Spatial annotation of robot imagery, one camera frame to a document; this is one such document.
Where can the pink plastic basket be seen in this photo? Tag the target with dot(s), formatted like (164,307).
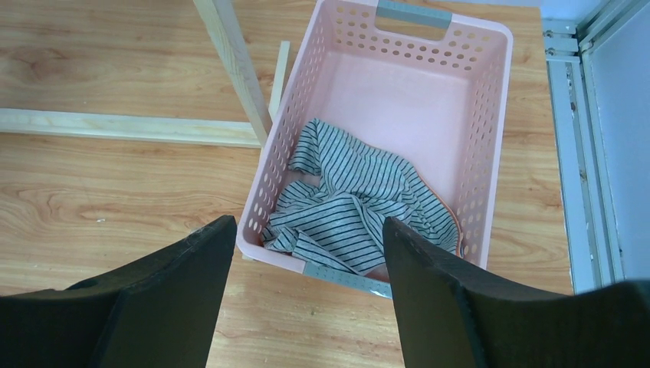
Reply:
(426,84)

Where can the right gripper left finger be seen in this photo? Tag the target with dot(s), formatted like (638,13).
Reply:
(157,311)

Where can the grey striped underwear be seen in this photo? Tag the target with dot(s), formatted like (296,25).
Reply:
(337,223)

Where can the wooden clothes rack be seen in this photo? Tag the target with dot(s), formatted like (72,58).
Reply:
(135,70)

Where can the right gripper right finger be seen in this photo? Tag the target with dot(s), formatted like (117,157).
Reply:
(451,313)

